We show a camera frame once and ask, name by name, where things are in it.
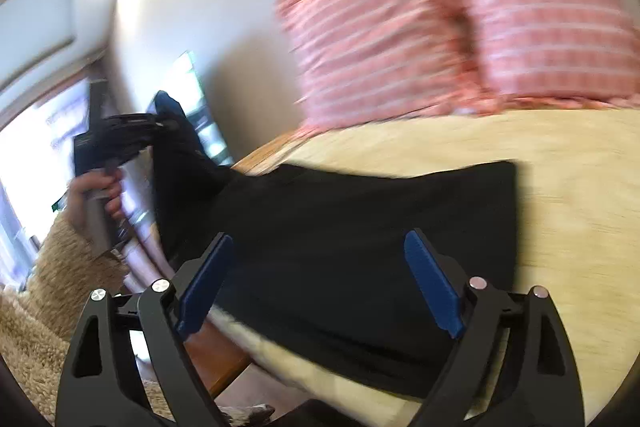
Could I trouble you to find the framed wall picture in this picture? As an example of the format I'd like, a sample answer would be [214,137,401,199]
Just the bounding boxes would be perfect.
[167,51,237,168]

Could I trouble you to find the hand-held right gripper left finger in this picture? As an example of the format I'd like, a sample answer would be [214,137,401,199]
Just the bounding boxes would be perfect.
[55,233,235,427]

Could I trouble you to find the black pants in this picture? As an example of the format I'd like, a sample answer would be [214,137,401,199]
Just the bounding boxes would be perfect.
[150,107,518,400]

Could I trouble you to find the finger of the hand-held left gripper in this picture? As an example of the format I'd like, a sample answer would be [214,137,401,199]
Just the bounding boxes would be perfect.
[152,91,200,142]

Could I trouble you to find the person's left forearm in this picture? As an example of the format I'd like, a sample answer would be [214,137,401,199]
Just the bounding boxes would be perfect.
[25,211,132,343]

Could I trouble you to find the pink striped pillow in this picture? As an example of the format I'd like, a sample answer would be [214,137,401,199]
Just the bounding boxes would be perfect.
[276,0,483,134]
[434,0,640,108]

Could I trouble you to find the person's left hand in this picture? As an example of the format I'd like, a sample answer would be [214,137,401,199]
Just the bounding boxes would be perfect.
[66,171,126,235]

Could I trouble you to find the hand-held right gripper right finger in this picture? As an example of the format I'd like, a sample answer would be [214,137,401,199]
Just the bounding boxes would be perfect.
[404,229,586,427]

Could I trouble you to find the yellow bed sheet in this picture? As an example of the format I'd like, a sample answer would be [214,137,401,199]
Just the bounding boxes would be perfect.
[235,104,640,427]

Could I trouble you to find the bright window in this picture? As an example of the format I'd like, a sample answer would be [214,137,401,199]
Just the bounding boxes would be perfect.
[0,74,156,303]

